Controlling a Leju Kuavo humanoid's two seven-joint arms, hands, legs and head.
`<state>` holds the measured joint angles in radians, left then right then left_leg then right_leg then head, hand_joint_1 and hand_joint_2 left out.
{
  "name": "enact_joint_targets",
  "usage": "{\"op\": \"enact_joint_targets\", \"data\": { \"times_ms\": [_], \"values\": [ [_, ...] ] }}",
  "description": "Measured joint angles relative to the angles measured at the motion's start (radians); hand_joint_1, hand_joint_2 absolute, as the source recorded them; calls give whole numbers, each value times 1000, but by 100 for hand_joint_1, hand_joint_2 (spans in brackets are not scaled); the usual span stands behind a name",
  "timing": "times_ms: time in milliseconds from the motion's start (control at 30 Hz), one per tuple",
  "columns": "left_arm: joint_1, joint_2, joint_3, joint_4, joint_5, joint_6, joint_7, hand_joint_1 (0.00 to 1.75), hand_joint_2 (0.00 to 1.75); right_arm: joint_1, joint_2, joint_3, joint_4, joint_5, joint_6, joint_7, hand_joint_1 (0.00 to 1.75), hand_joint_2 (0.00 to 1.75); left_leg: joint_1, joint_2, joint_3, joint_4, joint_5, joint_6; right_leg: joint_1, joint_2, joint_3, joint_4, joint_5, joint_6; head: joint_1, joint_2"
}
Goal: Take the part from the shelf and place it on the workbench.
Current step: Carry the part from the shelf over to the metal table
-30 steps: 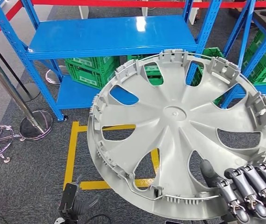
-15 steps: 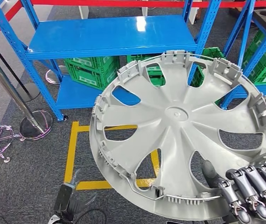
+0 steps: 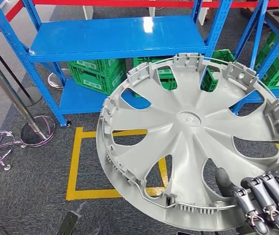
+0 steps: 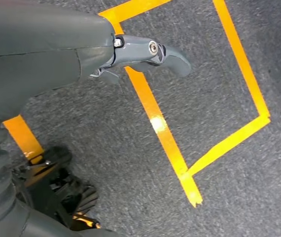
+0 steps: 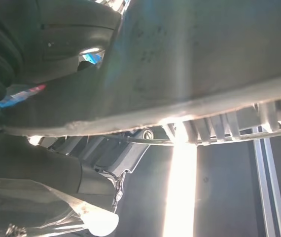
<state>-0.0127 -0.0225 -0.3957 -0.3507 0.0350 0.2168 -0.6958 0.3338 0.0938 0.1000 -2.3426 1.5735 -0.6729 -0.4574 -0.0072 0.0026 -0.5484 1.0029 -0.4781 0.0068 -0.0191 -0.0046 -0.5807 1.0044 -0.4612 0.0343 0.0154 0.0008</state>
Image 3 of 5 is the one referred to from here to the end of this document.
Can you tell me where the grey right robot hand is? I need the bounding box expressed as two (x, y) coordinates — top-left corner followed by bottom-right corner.
(215, 167), (279, 235)

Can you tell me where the dark left wrist camera box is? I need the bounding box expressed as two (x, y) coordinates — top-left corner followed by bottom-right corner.
(56, 201), (87, 235)

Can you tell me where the yellow floor tape square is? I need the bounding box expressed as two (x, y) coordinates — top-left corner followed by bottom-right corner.
(66, 127), (170, 201)

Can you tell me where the grey plastic wheel hubcap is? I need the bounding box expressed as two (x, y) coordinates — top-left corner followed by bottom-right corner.
(96, 52), (279, 232)

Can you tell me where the chrome barrier stanchion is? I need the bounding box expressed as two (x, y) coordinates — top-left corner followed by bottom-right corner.
(47, 69), (72, 90)
(0, 47), (56, 147)

